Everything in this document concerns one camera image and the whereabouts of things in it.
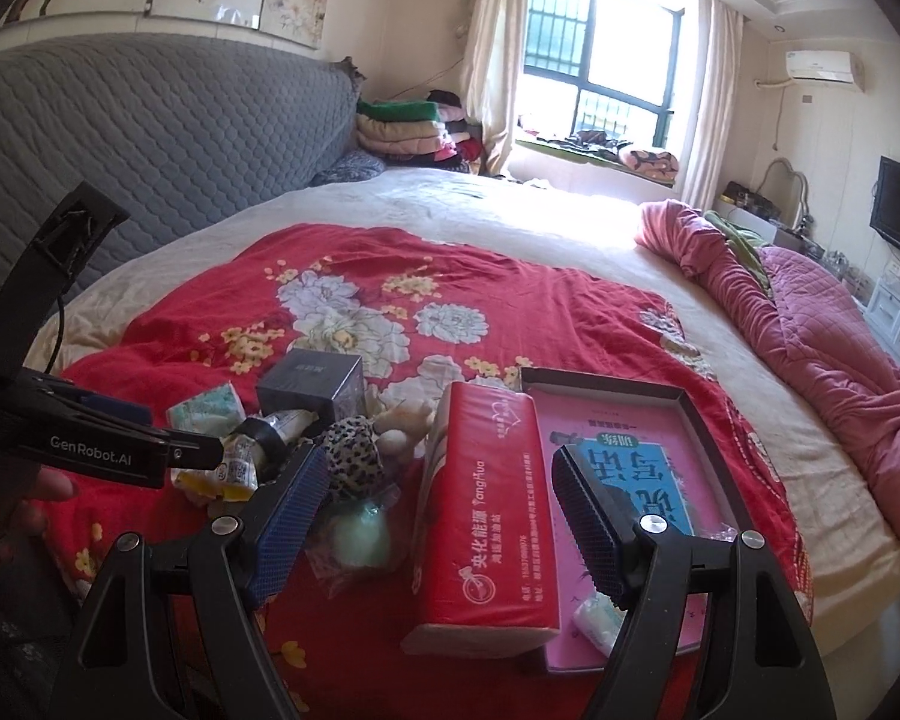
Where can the black square box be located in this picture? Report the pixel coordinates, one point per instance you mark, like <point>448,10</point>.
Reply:
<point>307,390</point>

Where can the leopard print scrunchie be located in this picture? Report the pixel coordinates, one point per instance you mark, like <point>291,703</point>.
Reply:
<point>352,457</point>

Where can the small bottle with black cap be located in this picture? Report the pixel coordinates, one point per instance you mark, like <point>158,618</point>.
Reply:
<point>266,435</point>

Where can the person's left hand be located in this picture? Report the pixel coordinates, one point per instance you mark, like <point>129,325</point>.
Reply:
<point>45,486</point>

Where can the green patterned tissue packet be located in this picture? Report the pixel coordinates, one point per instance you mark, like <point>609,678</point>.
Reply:
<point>206,409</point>

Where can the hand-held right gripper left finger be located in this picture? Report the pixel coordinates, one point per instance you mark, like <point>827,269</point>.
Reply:
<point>292,525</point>

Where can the floral blanket on windowsill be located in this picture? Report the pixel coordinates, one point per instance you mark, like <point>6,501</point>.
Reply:
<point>649,163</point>

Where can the cluttered white dresser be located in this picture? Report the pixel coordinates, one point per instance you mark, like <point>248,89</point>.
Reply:
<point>817,244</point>

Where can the white tissue packet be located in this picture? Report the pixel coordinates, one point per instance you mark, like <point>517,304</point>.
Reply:
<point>592,619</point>

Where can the curved frame mirror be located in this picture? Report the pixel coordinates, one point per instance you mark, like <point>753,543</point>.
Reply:
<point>781,180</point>

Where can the dark patterned pillow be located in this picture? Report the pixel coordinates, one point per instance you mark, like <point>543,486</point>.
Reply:
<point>349,166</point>

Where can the white air conditioner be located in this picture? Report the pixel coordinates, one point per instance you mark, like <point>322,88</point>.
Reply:
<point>825,67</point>

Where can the red tissue pack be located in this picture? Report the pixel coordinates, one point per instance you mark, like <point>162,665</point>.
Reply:
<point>480,510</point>

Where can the cream curtain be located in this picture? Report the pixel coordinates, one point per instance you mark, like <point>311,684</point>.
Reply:
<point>495,52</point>
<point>709,105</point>

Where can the barred window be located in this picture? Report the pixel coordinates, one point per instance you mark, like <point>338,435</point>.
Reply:
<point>562,22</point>

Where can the red floral blanket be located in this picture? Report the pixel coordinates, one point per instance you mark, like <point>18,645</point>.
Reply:
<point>495,277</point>

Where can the pink quilt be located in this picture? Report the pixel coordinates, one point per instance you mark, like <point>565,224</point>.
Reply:
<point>832,360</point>

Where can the round bed with cream sheet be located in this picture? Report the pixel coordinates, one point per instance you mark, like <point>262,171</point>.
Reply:
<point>495,202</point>

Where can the green blanket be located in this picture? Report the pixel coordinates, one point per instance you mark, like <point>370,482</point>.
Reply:
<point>735,236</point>

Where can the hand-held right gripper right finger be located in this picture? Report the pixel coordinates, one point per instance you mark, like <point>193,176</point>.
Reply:
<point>586,532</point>

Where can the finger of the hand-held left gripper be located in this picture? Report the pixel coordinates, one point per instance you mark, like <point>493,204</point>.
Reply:
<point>112,406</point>
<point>195,454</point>

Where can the pile of folded clothes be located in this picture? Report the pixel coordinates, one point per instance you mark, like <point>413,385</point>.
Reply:
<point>412,131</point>

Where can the green puff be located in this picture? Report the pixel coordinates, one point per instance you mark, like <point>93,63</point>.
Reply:
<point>364,532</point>

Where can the pink cardboard box tray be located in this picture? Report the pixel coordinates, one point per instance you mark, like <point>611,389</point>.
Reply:
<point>570,405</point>

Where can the grey quilted headboard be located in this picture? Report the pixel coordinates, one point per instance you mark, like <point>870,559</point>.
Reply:
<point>157,135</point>

